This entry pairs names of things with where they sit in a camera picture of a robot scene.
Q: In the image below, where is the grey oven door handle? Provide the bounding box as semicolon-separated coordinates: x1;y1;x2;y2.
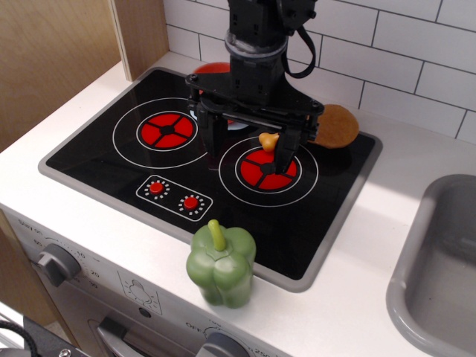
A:
96;318;153;356

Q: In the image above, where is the brown toy chicken drumstick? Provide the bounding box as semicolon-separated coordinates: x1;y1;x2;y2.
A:
259;102;359;152

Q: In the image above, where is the green toy bell pepper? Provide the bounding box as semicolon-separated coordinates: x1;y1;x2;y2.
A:
186;219;257;309

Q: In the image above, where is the black toy stove top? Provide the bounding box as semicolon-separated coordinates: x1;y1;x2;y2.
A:
39;68;382;292

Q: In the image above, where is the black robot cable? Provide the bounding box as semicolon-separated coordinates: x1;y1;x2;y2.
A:
284;25;318;80

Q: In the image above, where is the grey oven knob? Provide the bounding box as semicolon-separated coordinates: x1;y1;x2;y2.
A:
37;244;81;287
196;332;249;357

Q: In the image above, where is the grey toy sink basin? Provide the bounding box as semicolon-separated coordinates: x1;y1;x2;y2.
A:
386;174;475;356

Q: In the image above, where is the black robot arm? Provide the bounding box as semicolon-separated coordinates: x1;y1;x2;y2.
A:
185;1;324;173

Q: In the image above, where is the grey left oven knob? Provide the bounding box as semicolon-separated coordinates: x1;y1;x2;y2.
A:
37;244;81;287

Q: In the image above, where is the grey middle oven knob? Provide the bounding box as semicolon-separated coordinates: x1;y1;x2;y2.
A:
196;332;249;357

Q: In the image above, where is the light blue toy plate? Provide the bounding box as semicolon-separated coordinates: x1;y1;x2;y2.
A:
190;110;248;131

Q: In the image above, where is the wooden side panel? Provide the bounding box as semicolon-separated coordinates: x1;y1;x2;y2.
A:
1;1;169;149

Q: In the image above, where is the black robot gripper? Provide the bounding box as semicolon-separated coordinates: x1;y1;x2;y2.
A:
184;54;325;176

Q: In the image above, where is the black device with screw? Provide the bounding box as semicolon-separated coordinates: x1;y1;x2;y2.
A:
1;317;88;357

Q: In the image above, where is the red plastic toy cup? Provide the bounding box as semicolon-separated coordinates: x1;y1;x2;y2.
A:
192;62;237;126

